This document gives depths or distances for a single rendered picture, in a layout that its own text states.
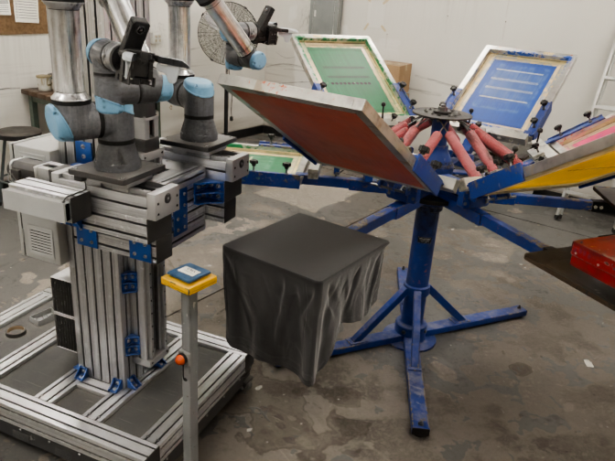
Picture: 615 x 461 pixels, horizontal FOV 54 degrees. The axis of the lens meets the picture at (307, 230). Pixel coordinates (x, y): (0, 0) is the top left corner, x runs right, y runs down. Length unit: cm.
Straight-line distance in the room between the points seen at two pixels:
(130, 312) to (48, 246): 41
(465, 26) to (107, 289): 495
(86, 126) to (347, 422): 176
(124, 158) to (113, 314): 77
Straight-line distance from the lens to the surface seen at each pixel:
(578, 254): 228
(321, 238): 237
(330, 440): 285
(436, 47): 675
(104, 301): 259
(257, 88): 207
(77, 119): 199
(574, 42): 632
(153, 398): 273
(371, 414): 302
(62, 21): 196
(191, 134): 245
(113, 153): 206
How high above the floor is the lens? 187
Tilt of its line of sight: 22 degrees down
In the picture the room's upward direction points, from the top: 4 degrees clockwise
